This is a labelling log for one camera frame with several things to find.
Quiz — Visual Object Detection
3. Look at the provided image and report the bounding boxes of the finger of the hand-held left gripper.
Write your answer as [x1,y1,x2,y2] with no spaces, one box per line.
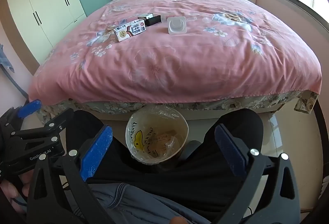
[0,99,42,134]
[10,108,75,149]

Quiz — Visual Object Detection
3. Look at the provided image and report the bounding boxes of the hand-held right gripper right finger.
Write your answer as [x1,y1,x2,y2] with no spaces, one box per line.
[214,124,302,224]

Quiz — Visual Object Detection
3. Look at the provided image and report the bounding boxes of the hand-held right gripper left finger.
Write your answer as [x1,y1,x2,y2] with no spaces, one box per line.
[26,125,114,224]

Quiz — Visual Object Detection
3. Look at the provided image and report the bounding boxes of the white lined trash bin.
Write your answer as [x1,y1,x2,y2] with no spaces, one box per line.
[125,106,189,165]

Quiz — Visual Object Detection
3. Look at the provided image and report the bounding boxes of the white milk carton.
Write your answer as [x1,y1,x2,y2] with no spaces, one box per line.
[114,20,147,42]

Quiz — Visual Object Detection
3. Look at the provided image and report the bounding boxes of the translucent plastic cup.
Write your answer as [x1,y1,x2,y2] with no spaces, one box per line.
[167,16,187,34]

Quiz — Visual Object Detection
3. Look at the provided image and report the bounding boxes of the person's left hand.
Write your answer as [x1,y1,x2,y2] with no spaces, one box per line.
[0,169,34,205]

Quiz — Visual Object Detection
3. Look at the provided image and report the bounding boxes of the floral bed sheet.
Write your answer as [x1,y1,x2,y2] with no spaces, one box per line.
[38,90,319,117]

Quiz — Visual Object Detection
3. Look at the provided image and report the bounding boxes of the blue cloth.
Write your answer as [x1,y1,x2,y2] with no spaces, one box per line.
[0,44,14,73]

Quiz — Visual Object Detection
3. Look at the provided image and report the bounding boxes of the grey jacket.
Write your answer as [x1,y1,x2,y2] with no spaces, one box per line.
[62,180,214,224]

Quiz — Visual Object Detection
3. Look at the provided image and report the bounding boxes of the printed paper wrapper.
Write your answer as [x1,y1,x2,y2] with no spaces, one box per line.
[148,131,178,158]

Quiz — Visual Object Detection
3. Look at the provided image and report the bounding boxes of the black pants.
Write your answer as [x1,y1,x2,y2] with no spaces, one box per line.
[58,108,264,222]

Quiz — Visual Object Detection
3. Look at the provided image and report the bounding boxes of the clear plastic bin liner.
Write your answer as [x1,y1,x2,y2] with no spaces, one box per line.
[129,107,187,163]

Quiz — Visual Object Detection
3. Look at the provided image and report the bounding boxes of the pink floral blanket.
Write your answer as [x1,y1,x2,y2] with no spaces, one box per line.
[28,0,323,106]

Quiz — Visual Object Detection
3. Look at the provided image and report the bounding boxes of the cream wardrobe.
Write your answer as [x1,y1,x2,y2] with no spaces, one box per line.
[5,0,86,65]

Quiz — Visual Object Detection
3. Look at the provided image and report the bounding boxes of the black cylinder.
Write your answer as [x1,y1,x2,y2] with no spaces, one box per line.
[145,15,161,26]

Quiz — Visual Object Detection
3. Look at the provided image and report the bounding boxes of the grey hose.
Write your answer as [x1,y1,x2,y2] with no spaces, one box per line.
[0,65,28,98]

